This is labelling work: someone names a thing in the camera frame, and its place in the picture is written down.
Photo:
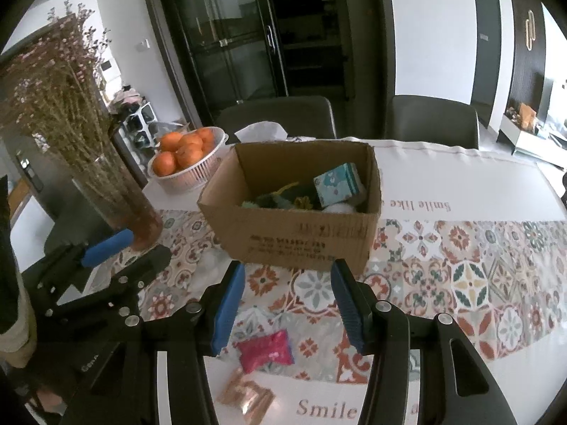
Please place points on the red soft packet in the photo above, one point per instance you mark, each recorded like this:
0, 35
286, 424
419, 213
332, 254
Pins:
265, 352

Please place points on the white plastic fruit basket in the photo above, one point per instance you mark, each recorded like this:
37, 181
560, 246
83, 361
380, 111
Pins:
195, 176

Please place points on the grey dining chair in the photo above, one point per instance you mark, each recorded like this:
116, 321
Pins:
274, 113
66, 226
432, 119

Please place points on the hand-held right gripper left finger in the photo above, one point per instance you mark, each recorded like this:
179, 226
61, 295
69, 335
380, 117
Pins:
228, 305

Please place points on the dried pink flower bunch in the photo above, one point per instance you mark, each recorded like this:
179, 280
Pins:
57, 93

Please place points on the dark grey room door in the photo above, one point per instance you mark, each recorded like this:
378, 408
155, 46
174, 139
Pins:
487, 53

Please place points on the white plush toy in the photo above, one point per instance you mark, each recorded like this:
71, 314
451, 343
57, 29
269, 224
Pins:
339, 208

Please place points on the dark sliding glass door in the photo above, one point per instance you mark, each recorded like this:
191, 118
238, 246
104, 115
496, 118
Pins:
248, 44

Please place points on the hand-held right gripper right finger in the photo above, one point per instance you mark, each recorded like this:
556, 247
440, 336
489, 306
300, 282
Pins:
347, 305

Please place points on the patterned tile-print table runner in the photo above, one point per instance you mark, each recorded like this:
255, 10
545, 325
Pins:
465, 283

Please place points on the brown cardboard box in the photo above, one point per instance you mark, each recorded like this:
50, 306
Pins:
288, 234

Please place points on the orange paper bag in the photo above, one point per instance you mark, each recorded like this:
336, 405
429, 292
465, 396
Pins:
527, 114

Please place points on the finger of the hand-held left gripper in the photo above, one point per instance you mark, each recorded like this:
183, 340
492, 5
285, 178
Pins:
148, 260
108, 246

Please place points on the dark slatted wall panel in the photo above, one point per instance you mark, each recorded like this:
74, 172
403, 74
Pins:
522, 75

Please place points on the rose gold foil packet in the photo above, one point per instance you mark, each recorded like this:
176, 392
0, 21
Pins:
246, 392

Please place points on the white low cabinet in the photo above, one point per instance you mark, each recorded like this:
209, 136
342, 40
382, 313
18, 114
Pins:
531, 141

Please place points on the white tissue paper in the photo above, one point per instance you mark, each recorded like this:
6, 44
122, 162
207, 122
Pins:
261, 131

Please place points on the orange fruit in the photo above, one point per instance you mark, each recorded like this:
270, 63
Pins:
191, 138
164, 164
170, 140
207, 136
189, 156

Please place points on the dark green plush toy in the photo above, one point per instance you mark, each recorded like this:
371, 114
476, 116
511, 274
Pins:
270, 201

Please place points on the clear glass vase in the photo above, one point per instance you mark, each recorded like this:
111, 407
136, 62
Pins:
122, 203

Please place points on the gold loop wall ornament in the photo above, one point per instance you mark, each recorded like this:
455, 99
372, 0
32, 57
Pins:
530, 29

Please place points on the white shoe rack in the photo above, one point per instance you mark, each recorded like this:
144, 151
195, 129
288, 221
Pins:
138, 124

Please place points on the teal tissue pack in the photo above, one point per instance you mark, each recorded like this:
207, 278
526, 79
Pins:
339, 183

